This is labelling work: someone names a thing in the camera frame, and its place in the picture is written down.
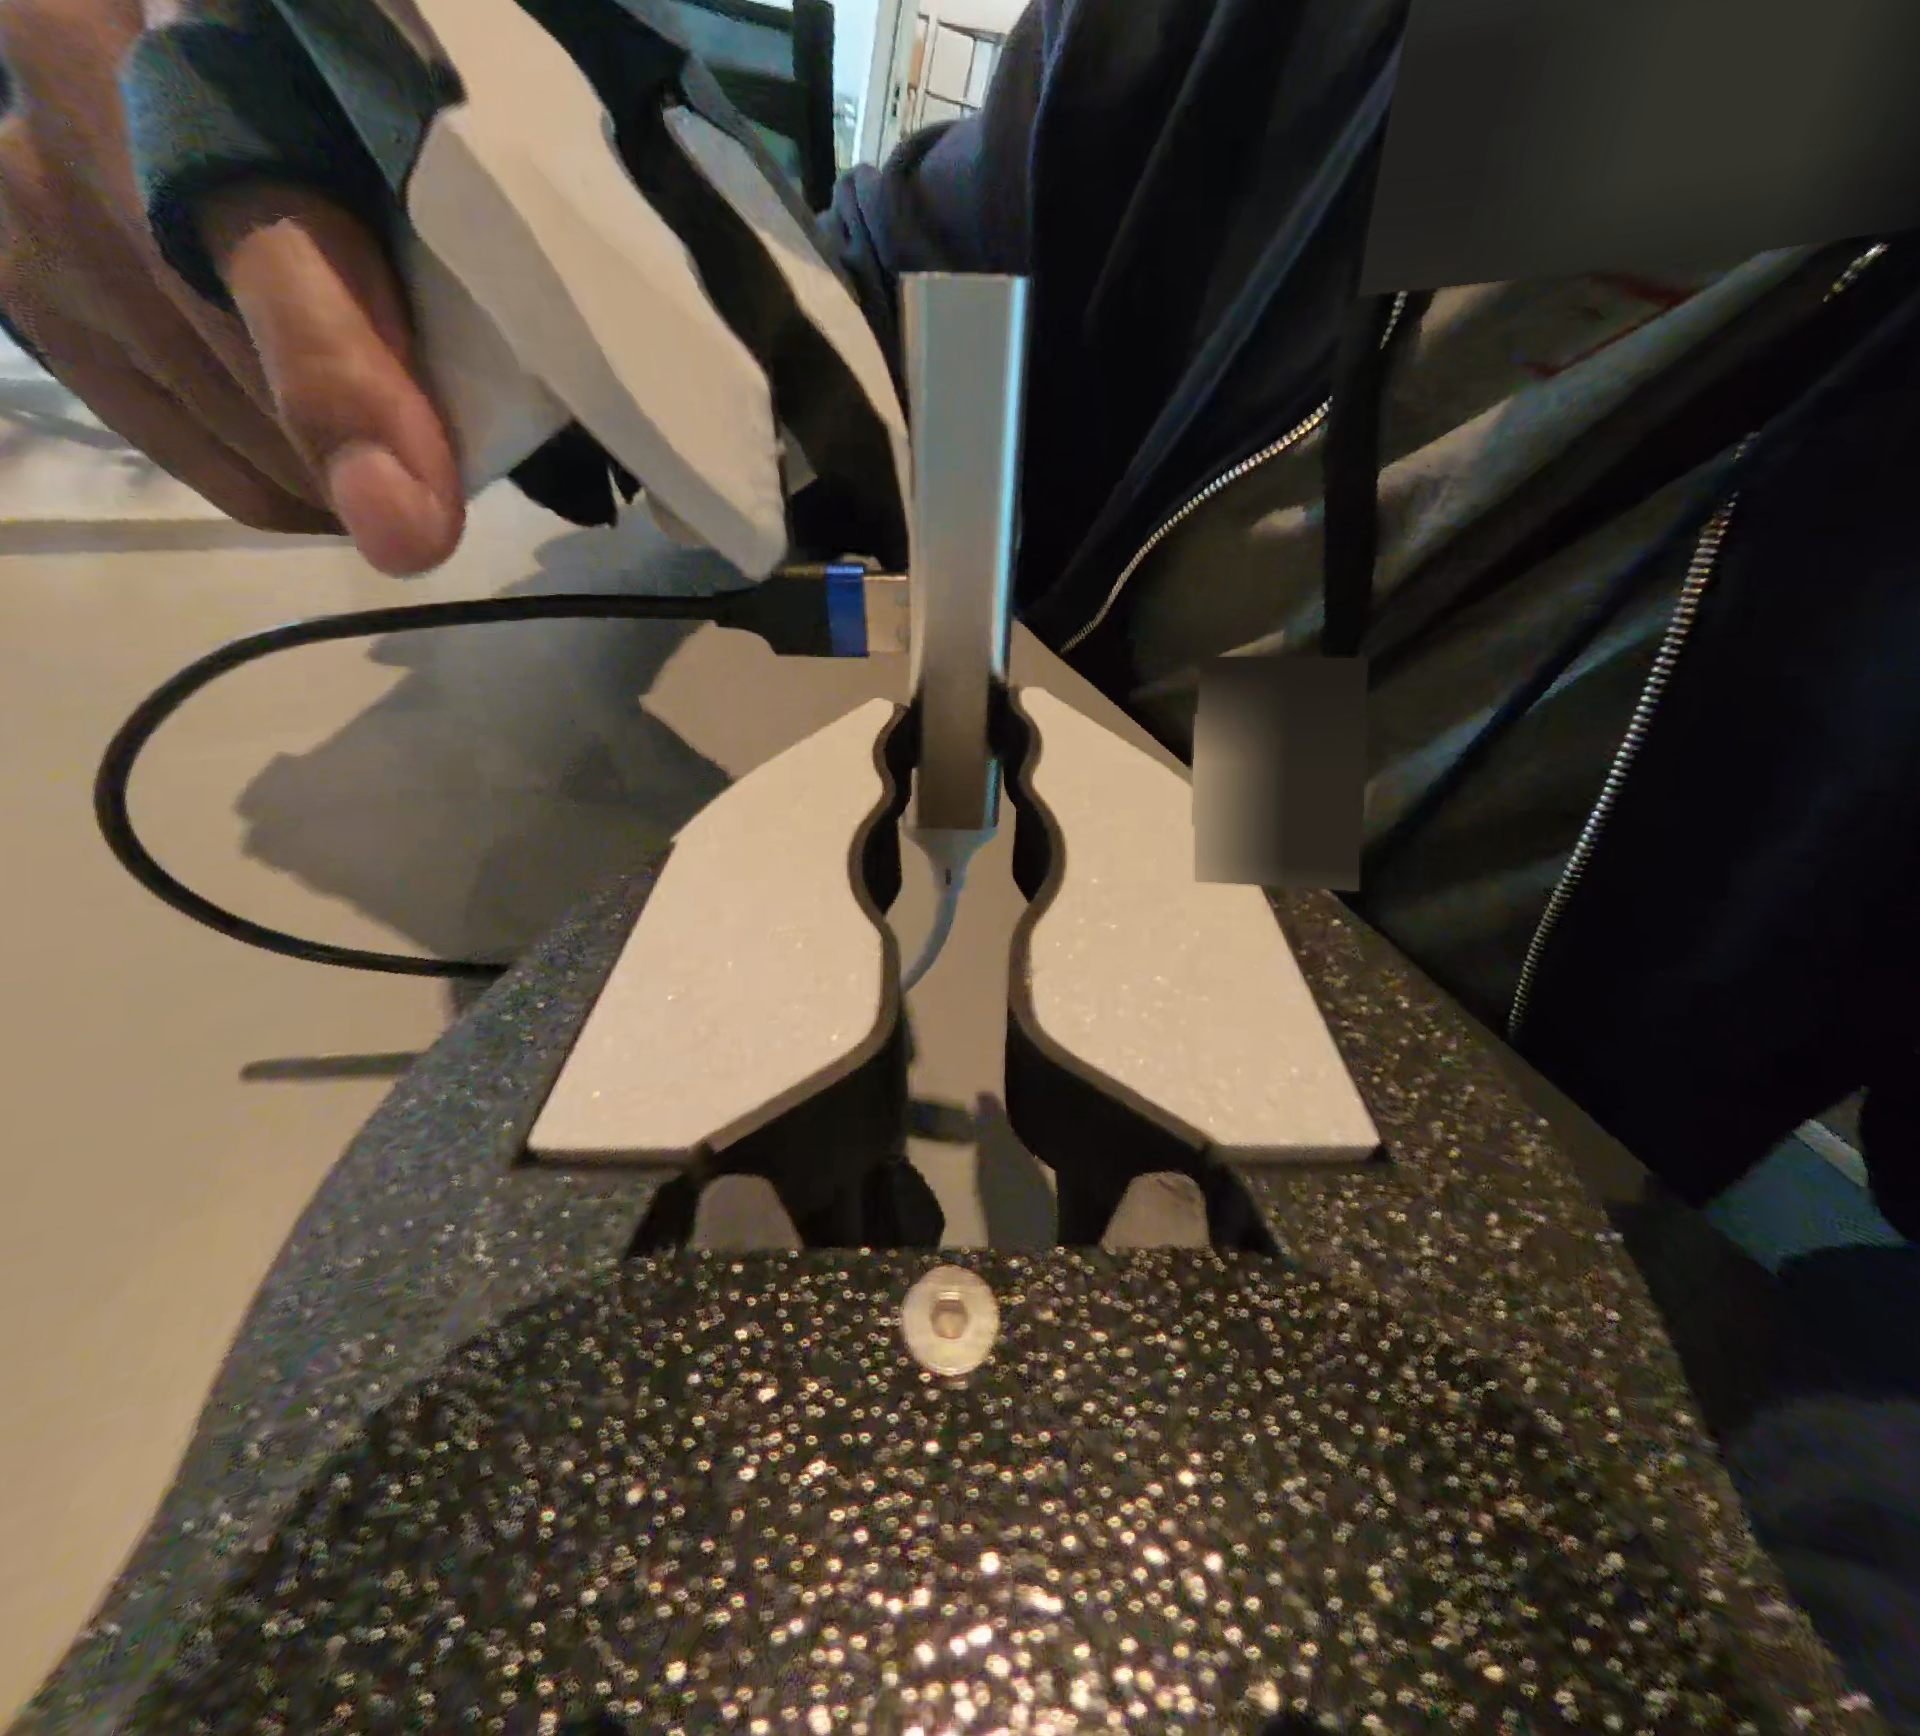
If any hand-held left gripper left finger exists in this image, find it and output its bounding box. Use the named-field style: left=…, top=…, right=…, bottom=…
left=525, top=697, right=908, bottom=1174

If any person's torso in dark jacket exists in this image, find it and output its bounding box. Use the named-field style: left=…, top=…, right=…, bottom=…
left=825, top=0, right=1920, bottom=1228

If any black office chair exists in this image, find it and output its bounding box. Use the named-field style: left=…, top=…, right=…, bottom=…
left=653, top=0, right=846, bottom=214

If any silver usb hub white cable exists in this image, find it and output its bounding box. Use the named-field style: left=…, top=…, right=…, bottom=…
left=900, top=271, right=1031, bottom=988

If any person's right hand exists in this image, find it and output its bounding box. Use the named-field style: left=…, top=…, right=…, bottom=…
left=0, top=0, right=474, bottom=577

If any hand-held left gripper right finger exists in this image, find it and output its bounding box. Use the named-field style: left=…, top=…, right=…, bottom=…
left=1011, top=692, right=1382, bottom=1174

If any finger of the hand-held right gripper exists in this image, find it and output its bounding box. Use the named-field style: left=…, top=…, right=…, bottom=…
left=564, top=0, right=914, bottom=555
left=347, top=0, right=800, bottom=579

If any black cable with blue-ringed plugs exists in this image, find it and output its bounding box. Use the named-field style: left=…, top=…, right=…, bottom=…
left=96, top=559, right=908, bottom=979

